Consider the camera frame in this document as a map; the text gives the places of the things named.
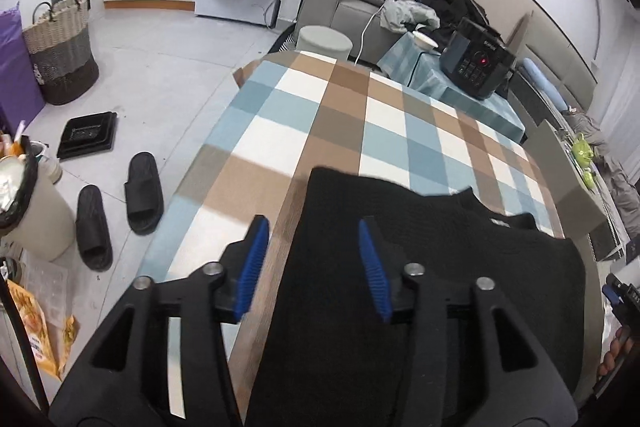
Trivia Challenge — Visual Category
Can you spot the white trash bin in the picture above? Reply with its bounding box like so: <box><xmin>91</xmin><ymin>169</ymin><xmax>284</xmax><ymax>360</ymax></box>
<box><xmin>0</xmin><ymin>139</ymin><xmax>76</xmax><ymax>263</ymax></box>

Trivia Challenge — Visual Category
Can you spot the grey duvet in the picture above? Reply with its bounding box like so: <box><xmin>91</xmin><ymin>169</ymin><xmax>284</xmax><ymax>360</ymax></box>
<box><xmin>565</xmin><ymin>107</ymin><xmax>640</xmax><ymax>218</ymax></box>

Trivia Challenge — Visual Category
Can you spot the black plastic tray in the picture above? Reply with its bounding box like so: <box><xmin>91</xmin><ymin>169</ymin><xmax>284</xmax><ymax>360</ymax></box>
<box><xmin>56</xmin><ymin>111</ymin><xmax>119</xmax><ymax>159</ymax></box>

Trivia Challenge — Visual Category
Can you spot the white bowl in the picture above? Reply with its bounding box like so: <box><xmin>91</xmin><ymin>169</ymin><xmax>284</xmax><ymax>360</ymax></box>
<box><xmin>411</xmin><ymin>29</ymin><xmax>438</xmax><ymax>52</ymax></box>

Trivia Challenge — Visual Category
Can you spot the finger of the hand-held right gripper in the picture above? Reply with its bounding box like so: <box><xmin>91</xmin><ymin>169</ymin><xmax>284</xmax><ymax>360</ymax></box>
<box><xmin>602</xmin><ymin>274</ymin><xmax>623</xmax><ymax>308</ymax></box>

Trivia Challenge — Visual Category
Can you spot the teal checked tablecloth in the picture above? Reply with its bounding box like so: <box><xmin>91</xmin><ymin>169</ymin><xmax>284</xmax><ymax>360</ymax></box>
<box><xmin>377</xmin><ymin>32</ymin><xmax>527</xmax><ymax>142</ymax></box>

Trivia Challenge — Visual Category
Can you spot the purple bag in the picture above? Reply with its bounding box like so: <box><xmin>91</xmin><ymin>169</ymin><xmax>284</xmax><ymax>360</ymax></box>
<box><xmin>0</xmin><ymin>2</ymin><xmax>46</xmax><ymax>132</ymax></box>

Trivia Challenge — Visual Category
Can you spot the woven laundry basket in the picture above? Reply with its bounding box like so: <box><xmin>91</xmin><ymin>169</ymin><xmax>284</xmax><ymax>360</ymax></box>
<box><xmin>22</xmin><ymin>0</ymin><xmax>100</xmax><ymax>106</ymax></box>

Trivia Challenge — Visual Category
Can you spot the grey bed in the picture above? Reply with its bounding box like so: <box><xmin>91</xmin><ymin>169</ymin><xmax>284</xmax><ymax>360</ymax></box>
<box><xmin>507</xmin><ymin>12</ymin><xmax>640</xmax><ymax>258</ymax></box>

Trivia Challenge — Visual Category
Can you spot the orange snack packet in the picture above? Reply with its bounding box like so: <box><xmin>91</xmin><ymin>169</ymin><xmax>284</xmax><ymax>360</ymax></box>
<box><xmin>7</xmin><ymin>279</ymin><xmax>78</xmax><ymax>380</ymax></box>

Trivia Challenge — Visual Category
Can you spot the brown blue checked tablecloth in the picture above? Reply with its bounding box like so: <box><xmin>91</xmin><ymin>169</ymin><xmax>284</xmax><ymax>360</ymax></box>
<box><xmin>135</xmin><ymin>51</ymin><xmax>568</xmax><ymax>423</ymax></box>

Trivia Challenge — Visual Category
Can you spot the blue pillow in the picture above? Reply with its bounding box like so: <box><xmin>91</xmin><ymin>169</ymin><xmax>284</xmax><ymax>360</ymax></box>
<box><xmin>520</xmin><ymin>57</ymin><xmax>571</xmax><ymax>112</ymax></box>

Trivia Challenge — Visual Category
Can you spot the person's right hand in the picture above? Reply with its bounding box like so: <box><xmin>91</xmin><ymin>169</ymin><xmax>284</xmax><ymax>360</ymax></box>
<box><xmin>597</xmin><ymin>326</ymin><xmax>635</xmax><ymax>378</ymax></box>

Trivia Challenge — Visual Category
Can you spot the black slipper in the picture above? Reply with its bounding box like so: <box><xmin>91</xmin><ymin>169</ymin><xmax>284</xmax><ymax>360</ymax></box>
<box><xmin>75</xmin><ymin>185</ymin><xmax>114</xmax><ymax>272</ymax></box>
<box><xmin>124</xmin><ymin>152</ymin><xmax>165</xmax><ymax>236</ymax></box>

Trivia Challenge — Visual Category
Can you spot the black knit sweater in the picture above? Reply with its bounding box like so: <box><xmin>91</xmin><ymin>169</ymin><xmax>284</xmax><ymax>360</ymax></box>
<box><xmin>245</xmin><ymin>166</ymin><xmax>587</xmax><ymax>427</ymax></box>

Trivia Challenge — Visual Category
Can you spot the grey crumpled garment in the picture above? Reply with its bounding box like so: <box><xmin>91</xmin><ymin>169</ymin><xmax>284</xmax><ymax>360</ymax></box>
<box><xmin>379</xmin><ymin>0</ymin><xmax>441</xmax><ymax>32</ymax></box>

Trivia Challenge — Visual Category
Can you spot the green face mug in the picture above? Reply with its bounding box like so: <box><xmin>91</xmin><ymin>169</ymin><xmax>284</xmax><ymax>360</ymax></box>
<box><xmin>572</xmin><ymin>133</ymin><xmax>596</xmax><ymax>165</ymax></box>

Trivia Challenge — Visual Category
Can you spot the white round stool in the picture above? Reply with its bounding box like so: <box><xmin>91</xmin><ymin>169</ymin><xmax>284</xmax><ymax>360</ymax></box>
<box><xmin>296</xmin><ymin>26</ymin><xmax>352</xmax><ymax>60</ymax></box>

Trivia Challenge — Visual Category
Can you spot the black pressure cooker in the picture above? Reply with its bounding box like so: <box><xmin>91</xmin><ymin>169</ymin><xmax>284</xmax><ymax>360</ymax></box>
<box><xmin>439</xmin><ymin>18</ymin><xmax>517</xmax><ymax>101</ymax></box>

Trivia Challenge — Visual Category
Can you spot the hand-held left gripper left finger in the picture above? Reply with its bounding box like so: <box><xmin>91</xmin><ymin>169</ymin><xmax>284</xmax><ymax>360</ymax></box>
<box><xmin>50</xmin><ymin>214</ymin><xmax>271</xmax><ymax>427</ymax></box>

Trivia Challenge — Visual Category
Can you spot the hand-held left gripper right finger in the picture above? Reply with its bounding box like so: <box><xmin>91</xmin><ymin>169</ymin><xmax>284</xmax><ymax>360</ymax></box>
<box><xmin>358</xmin><ymin>216</ymin><xmax>576</xmax><ymax>427</ymax></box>

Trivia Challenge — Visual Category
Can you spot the small grey box table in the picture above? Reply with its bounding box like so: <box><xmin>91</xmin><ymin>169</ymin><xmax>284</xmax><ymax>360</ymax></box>
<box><xmin>525</xmin><ymin>119</ymin><xmax>606</xmax><ymax>238</ymax></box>

